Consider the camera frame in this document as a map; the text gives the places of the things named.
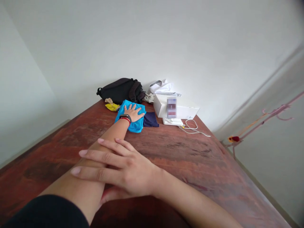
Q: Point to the person's right hand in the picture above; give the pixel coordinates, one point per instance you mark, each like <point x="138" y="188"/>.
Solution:
<point x="133" y="173"/>

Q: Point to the person's left hand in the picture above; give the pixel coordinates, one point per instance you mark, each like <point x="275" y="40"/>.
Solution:
<point x="133" y="115"/>

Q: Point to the bright blue cloth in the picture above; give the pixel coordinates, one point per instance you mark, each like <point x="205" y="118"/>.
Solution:
<point x="136" y="126"/>

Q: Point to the dark navy cloth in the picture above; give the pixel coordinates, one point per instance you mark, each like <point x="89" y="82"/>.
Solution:
<point x="150" y="120"/>

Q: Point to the yellow crumpled wrapper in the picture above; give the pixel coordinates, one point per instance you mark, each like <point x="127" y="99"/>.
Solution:
<point x="111" y="107"/>

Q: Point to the grey crumpled cloth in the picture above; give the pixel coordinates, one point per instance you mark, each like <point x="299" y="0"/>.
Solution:
<point x="150" y="97"/>

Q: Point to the black bag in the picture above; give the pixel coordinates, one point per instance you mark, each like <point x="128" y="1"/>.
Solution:
<point x="118" y="91"/>

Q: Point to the white power adapter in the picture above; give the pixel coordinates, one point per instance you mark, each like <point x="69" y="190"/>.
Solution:
<point x="172" y="122"/>

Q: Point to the white folded garment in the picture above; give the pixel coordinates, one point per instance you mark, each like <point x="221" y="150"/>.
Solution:
<point x="164" y="89"/>

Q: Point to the white cardboard box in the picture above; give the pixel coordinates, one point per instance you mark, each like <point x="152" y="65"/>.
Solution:
<point x="185" y="111"/>

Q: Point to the pink coat rack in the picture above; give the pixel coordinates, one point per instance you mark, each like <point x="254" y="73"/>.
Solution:
<point x="259" y="124"/>

